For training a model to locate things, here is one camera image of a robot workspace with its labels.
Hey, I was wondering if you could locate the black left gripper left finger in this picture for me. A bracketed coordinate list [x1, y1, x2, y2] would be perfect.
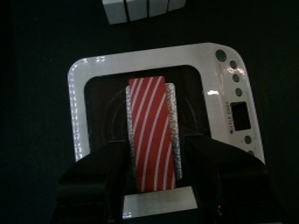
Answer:
[49, 139, 131, 224]

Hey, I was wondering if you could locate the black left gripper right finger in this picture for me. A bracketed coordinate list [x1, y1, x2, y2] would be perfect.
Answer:
[183, 134, 291, 224]

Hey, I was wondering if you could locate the red striped salmon sushi toy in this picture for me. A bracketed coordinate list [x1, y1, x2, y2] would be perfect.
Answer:
[125, 75, 183, 193]

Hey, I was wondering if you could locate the white toy induction cooktop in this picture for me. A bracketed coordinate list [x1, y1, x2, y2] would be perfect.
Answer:
[67, 42, 267, 220]

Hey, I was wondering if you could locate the white segmented toy block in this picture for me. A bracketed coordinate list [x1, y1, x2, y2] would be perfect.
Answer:
[101, 0, 187, 25]

